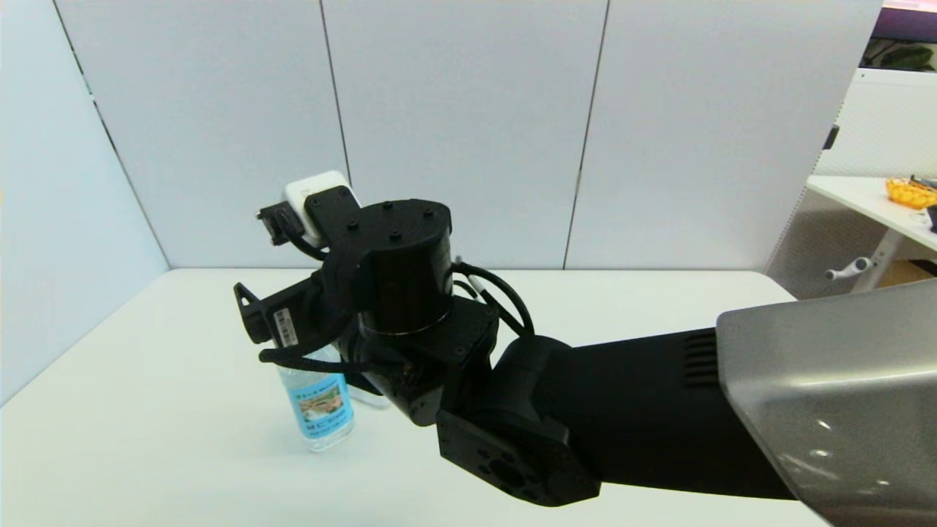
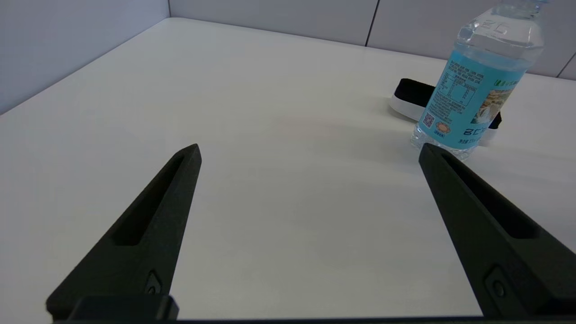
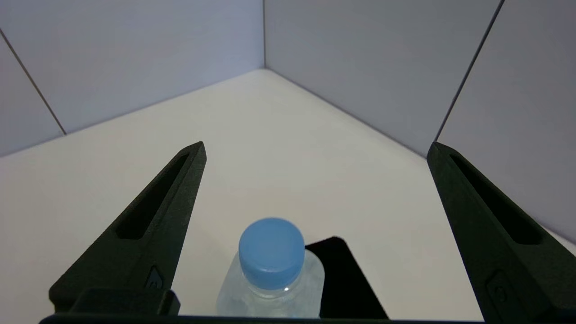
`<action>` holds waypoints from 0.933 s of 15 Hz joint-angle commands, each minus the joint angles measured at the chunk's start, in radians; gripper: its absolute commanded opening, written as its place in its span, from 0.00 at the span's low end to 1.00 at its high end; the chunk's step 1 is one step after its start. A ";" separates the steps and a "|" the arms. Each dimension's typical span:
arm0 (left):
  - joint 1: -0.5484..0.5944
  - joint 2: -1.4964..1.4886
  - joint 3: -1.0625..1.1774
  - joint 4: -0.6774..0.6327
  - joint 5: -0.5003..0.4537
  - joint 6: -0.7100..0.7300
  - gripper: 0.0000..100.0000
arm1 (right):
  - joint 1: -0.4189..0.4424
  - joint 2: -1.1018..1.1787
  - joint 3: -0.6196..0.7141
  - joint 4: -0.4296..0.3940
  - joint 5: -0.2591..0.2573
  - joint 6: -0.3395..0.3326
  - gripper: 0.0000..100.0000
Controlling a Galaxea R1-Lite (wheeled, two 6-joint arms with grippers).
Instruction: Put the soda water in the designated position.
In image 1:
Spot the white side desk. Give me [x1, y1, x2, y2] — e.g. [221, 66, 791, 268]
[807, 174, 937, 295]

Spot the black camera cable plug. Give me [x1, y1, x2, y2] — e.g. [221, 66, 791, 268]
[256, 203, 326, 262]

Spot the black and white board eraser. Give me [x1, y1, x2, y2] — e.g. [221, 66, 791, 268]
[348, 384, 393, 410]

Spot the black looped wrist cable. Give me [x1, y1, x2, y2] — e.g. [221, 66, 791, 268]
[452, 256, 537, 341]

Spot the clear bottle with blue label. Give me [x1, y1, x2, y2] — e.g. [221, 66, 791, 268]
[277, 344, 356, 452]

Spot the orange basket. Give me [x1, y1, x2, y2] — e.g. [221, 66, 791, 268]
[886, 178, 937, 211]

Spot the thin black cable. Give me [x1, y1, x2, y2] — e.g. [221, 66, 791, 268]
[258, 347, 385, 375]

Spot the white desk crank handle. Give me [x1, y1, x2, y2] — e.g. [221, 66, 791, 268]
[826, 256, 876, 281]

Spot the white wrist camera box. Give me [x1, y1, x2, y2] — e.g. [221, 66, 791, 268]
[284, 171, 361, 248]

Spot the dark green plant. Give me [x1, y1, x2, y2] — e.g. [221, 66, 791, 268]
[864, 40, 937, 72]

